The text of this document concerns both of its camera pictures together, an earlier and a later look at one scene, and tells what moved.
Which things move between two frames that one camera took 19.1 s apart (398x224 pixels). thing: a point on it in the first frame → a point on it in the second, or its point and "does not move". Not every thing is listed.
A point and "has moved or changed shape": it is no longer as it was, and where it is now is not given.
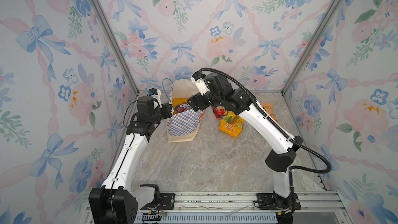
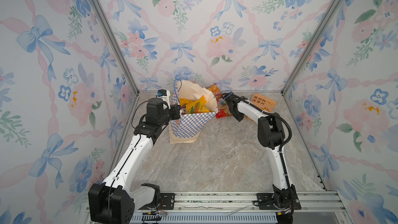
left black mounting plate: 167,202 does not move
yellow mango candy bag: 231,124 has moved or changed shape
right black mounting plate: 265,201 does not move
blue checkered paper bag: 185,124 has moved or changed shape
